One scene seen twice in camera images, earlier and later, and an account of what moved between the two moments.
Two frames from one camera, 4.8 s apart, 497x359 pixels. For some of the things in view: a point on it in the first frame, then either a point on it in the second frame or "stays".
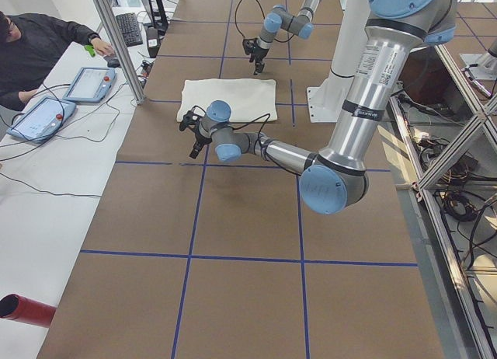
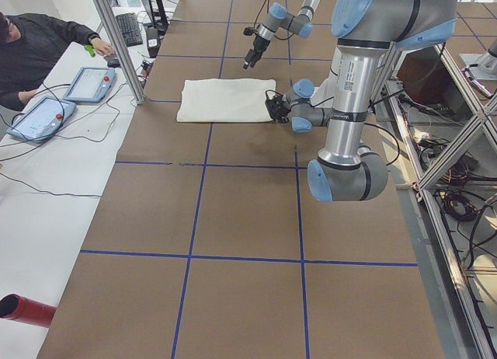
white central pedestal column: [324, 102] stays
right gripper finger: [258, 67] to [249, 56]
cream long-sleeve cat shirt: [247, 98] stays
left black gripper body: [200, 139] to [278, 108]
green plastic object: [91, 50] stays
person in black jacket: [28, 43] stays
